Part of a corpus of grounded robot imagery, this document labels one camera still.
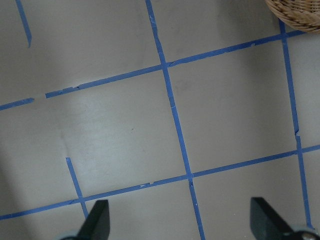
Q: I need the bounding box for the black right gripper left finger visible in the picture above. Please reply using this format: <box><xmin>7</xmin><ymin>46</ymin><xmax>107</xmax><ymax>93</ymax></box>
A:
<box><xmin>77</xmin><ymin>199</ymin><xmax>111</xmax><ymax>240</ymax></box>

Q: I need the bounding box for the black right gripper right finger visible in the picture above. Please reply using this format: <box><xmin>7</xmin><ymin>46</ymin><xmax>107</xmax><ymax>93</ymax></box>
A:
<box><xmin>250</xmin><ymin>197</ymin><xmax>294</xmax><ymax>240</ymax></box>

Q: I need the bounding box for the woven wicker basket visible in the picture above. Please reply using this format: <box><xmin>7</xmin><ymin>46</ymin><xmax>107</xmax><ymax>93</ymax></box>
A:
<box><xmin>264</xmin><ymin>0</ymin><xmax>320</xmax><ymax>34</ymax></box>

